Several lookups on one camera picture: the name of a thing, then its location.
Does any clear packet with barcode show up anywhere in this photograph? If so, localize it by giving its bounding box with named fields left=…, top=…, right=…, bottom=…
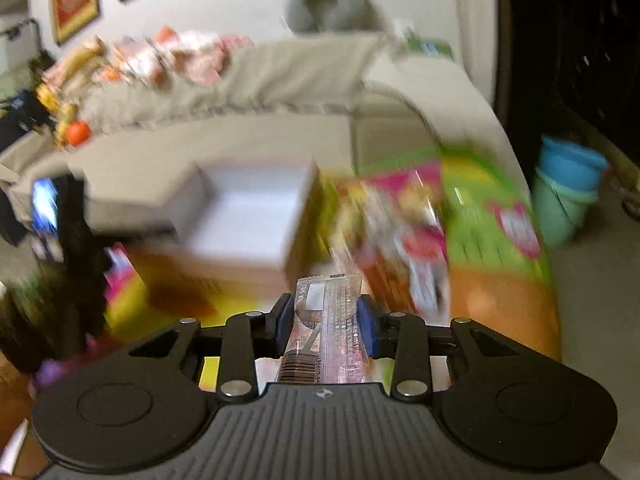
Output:
left=278, top=274, right=372, bottom=385

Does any orange ball toy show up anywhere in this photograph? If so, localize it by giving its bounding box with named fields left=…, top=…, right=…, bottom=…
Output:
left=65, top=120, right=92, bottom=148

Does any pink cardboard box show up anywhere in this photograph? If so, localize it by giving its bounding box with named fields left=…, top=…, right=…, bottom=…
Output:
left=88, top=159, right=322, bottom=299

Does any colourful cartoon play mat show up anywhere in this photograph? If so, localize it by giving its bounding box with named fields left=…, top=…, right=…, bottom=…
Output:
left=29, top=148, right=564, bottom=391

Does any pile of baby clothes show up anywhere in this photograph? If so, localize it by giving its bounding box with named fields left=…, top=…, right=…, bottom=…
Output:
left=42, top=26, right=252, bottom=90

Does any teal plastic bucket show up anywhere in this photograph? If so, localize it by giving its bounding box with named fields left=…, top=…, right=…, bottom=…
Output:
left=532, top=169, right=599, bottom=249

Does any beige covered sofa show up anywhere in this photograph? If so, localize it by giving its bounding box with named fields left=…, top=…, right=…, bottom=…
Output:
left=1, top=34, right=528, bottom=226

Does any blue plastic bucket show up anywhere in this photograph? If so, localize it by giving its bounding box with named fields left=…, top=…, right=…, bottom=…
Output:
left=538, top=136, right=610, bottom=192

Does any green digital clock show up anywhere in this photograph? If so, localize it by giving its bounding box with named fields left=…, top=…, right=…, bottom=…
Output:
left=406, top=35, right=454, bottom=58

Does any grey neck pillow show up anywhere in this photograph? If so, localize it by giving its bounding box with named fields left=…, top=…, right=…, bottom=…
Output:
left=284, top=0, right=382, bottom=35

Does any white wall socket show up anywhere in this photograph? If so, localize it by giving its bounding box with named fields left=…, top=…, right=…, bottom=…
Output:
left=393, top=18, right=416, bottom=40

